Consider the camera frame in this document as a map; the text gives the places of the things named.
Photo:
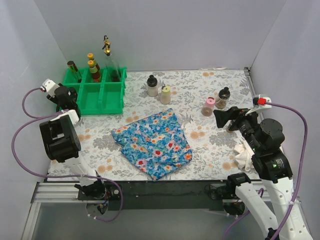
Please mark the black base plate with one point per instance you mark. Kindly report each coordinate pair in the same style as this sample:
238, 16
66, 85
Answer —
170, 194

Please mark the green plastic compartment bin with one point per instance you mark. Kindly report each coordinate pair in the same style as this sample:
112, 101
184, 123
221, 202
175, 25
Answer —
98, 98

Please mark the blue floral cloth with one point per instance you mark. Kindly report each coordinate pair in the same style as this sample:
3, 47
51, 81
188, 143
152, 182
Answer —
155, 144

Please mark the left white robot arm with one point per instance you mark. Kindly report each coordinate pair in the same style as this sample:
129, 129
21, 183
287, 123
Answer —
61, 142

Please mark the yellow-cap spice shaker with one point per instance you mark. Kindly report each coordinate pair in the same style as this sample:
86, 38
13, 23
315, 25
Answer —
165, 96

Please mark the yellow-label spice tube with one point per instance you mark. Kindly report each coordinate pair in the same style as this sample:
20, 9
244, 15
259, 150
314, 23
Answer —
74, 70

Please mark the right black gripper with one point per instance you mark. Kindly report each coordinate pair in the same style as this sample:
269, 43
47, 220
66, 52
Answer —
235, 118

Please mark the white crumpled cloth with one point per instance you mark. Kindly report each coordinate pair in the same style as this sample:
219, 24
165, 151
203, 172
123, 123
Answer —
243, 156

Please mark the black-cap white powder shaker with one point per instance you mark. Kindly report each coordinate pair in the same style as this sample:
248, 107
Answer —
152, 86

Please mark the black-cap glass spice jar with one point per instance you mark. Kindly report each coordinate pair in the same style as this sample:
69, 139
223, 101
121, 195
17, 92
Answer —
222, 98

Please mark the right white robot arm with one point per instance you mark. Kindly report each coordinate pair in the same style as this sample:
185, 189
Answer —
285, 220

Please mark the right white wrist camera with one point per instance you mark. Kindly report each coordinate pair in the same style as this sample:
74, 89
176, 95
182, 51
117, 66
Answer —
261, 103

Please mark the red sauce bottle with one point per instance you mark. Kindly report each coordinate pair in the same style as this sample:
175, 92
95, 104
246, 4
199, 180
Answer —
91, 57
95, 73

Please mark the tall oil bottle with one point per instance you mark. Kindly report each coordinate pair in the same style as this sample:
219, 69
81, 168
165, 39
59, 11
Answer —
106, 41
112, 65

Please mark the pink-cap spice shaker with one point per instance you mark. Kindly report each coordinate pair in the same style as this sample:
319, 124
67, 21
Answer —
208, 106

